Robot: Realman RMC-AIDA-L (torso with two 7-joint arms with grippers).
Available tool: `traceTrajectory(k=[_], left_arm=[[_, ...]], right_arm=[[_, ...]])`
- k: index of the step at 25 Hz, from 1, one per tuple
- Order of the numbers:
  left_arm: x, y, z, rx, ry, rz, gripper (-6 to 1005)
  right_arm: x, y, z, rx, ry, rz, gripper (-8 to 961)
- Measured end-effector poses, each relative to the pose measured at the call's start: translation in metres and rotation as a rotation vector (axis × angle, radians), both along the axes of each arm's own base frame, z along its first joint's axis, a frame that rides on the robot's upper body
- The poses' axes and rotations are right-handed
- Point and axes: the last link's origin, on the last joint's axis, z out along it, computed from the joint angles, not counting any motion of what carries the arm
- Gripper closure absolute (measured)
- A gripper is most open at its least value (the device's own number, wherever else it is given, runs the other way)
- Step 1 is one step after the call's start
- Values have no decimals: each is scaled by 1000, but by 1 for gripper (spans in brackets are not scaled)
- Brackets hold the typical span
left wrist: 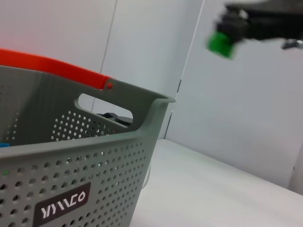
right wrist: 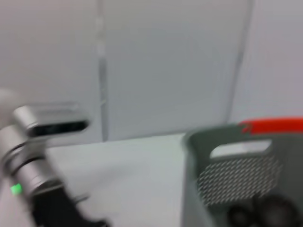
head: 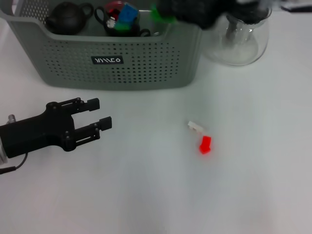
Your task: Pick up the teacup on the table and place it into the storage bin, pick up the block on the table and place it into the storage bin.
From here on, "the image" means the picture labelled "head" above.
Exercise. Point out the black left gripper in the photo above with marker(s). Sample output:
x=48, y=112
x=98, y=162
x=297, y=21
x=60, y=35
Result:
x=36, y=131

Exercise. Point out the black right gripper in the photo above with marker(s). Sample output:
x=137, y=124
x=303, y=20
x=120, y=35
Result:
x=200, y=12

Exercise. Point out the green two-stud brick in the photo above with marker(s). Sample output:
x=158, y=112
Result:
x=158, y=15

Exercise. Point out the blue square tile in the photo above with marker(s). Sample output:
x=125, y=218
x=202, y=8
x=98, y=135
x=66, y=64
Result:
x=128, y=13

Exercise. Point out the green sloped brick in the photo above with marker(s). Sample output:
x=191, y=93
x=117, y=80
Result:
x=123, y=27

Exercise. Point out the dark red curved brick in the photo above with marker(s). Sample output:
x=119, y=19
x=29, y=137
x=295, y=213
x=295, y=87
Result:
x=114, y=14

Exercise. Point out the white two-stud brick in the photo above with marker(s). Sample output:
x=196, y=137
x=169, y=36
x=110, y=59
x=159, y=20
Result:
x=111, y=24
x=195, y=126

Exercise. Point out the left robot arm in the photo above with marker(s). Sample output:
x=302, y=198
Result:
x=2, y=153

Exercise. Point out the grey-green perforated storage bin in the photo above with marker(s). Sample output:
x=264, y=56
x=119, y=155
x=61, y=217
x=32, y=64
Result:
x=146, y=73

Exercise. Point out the glass carafe with black lid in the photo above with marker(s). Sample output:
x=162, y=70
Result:
x=243, y=48

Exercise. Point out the black clay teapot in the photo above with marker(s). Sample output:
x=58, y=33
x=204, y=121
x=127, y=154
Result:
x=65, y=19

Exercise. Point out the red stepped brick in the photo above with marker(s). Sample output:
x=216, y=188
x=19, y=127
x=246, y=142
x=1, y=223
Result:
x=205, y=145

